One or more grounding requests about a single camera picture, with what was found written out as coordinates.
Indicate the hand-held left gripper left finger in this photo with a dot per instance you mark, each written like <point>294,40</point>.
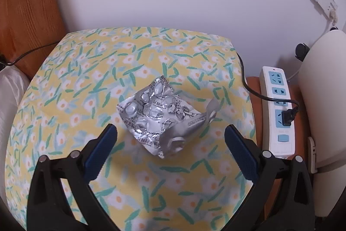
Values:
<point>101,149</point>

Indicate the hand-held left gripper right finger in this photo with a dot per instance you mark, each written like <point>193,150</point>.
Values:
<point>240,152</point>

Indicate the silver blister pack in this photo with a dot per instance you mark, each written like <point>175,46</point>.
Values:
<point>154,112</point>

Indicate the brown wooden side table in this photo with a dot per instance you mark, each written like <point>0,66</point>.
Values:
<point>255,117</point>

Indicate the white blue power strip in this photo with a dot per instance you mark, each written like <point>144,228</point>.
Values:
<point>278,101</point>

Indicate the yellow floral cloth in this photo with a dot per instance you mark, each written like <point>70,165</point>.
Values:
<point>108,63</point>

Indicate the white cushioned chair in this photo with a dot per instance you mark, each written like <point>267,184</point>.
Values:
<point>327,101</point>

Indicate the white pillow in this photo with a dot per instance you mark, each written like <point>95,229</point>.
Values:
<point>10,95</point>

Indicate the black round knob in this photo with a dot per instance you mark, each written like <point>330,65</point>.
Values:
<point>302,50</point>

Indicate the brown wooden headboard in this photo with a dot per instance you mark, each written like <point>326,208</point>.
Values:
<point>24,17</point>

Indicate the white charger plug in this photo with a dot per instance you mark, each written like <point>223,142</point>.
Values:
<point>333,18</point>

